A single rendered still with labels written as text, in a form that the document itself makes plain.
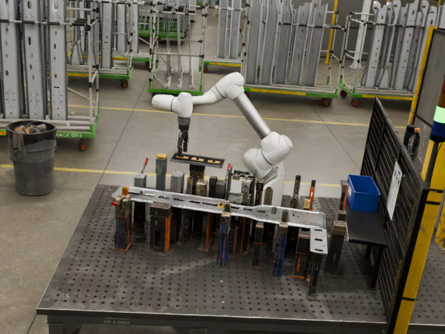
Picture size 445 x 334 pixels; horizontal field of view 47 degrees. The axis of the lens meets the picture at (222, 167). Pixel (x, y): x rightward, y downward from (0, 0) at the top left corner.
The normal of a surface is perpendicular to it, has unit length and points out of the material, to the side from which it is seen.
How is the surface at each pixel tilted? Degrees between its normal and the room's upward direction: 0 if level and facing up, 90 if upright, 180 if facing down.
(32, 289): 0
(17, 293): 0
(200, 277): 0
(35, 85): 87
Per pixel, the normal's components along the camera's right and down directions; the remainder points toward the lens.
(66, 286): 0.07, -0.93
